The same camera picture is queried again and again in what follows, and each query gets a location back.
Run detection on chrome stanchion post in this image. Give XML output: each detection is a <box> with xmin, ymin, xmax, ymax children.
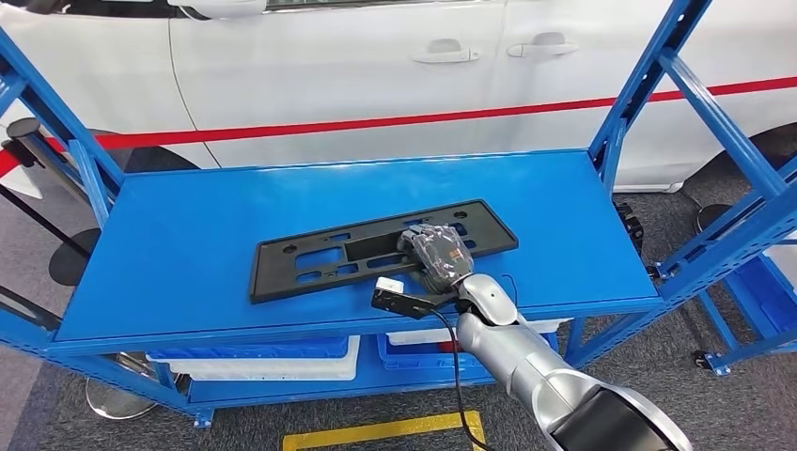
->
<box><xmin>0</xmin><ymin>285</ymin><xmax>160</xmax><ymax>421</ymax></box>

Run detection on black ribbed object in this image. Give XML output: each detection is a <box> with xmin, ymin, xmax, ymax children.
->
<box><xmin>613</xmin><ymin>202</ymin><xmax>645</xmax><ymax>257</ymax></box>

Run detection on black-topped stanchion post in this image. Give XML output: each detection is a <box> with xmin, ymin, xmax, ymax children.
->
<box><xmin>6</xmin><ymin>117</ymin><xmax>41</xmax><ymax>169</ymax></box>

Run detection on black cable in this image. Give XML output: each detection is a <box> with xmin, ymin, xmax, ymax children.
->
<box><xmin>430</xmin><ymin>307</ymin><xmax>487</xmax><ymax>451</ymax></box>

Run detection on black base stanchion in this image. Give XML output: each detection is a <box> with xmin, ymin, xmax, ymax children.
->
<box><xmin>0</xmin><ymin>183</ymin><xmax>104</xmax><ymax>288</ymax></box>

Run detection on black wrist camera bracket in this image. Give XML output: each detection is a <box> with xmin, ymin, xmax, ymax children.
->
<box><xmin>370</xmin><ymin>286</ymin><xmax>465</xmax><ymax>321</ymax></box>

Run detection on black plastic plate frame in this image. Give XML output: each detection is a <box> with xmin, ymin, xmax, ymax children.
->
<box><xmin>248</xmin><ymin>198</ymin><xmax>520</xmax><ymax>305</ymax></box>

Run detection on long red barrier belt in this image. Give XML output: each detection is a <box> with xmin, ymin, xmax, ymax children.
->
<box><xmin>93</xmin><ymin>75</ymin><xmax>797</xmax><ymax>152</ymax></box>

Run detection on blue metal shelf rack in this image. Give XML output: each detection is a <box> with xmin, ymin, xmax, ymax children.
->
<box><xmin>694</xmin><ymin>252</ymin><xmax>797</xmax><ymax>378</ymax></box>
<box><xmin>0</xmin><ymin>0</ymin><xmax>797</xmax><ymax>430</ymax></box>

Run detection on blue plastic bin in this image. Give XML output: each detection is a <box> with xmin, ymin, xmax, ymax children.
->
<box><xmin>376</xmin><ymin>333</ymin><xmax>560</xmax><ymax>373</ymax></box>
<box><xmin>146</xmin><ymin>335</ymin><xmax>350</xmax><ymax>361</ymax></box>

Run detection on white car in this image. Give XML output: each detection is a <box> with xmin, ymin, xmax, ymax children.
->
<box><xmin>0</xmin><ymin>0</ymin><xmax>797</xmax><ymax>200</ymax></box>

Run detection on dark round stanchion base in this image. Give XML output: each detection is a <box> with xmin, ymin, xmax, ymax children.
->
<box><xmin>695</xmin><ymin>203</ymin><xmax>736</xmax><ymax>235</ymax></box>

